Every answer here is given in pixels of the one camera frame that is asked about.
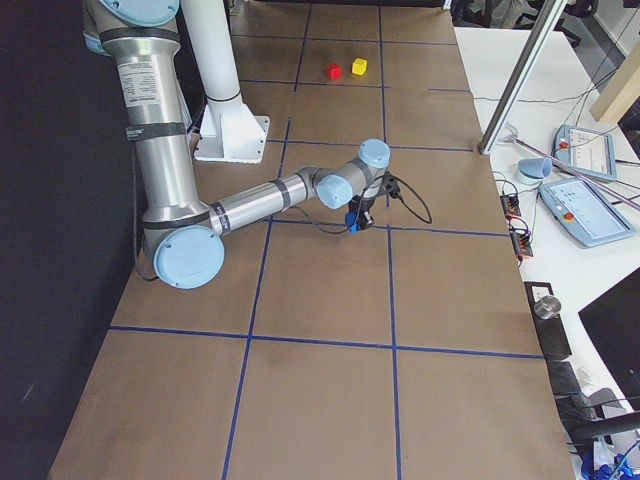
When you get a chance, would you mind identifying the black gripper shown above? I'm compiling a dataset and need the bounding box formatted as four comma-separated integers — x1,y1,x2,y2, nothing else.
344,196,375,232

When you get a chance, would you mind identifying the red wooden cube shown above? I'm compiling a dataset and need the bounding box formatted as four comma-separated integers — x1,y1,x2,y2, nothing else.
326,63,342,81

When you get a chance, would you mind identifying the yellow wooden cube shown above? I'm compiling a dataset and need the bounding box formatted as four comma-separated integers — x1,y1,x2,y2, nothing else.
351,57,368,76

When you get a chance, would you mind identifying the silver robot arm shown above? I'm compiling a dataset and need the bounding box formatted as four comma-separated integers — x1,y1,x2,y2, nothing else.
83,1,391,289

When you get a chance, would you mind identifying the upper orange black connector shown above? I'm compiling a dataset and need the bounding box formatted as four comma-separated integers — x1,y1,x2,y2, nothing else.
500,194,521,219

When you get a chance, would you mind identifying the orange black connector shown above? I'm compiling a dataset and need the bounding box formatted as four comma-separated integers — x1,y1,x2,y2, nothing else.
509,227,533,260
500,194,521,219

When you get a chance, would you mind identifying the lower orange black connector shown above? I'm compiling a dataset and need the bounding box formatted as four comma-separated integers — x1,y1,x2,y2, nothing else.
509,227,533,260

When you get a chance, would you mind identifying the small metal cup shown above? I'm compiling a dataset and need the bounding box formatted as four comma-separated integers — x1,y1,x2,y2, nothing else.
533,295,562,320

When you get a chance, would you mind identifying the near teach pendant tablet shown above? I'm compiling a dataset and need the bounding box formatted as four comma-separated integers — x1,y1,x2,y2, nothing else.
539,179,636,248

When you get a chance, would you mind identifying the teach pendant tablet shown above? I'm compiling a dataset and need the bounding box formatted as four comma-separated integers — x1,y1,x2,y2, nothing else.
539,179,636,248
553,124,617,181

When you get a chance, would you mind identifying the black box under cup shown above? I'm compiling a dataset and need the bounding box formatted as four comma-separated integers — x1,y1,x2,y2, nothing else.
524,281,572,361

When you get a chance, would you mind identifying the far teach pendant tablet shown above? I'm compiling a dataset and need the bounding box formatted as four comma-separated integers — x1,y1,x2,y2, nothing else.
553,124,617,181

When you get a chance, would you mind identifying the black monitor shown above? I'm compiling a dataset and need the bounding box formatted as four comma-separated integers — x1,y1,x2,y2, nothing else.
579,269,640,410

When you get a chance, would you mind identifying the wooden board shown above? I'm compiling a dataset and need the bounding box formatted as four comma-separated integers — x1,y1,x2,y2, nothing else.
591,44,640,123

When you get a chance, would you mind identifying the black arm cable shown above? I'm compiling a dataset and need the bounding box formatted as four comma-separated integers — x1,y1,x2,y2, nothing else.
279,174,434,235

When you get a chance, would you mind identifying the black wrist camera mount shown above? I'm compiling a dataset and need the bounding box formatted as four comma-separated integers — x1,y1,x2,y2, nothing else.
379,171,402,199

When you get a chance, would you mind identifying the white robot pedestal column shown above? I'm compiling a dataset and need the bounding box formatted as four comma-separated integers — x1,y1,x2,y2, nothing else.
180,0,270,164

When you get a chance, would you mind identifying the aluminium frame post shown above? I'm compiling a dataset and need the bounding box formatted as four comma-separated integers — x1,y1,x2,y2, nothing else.
478,0,567,155

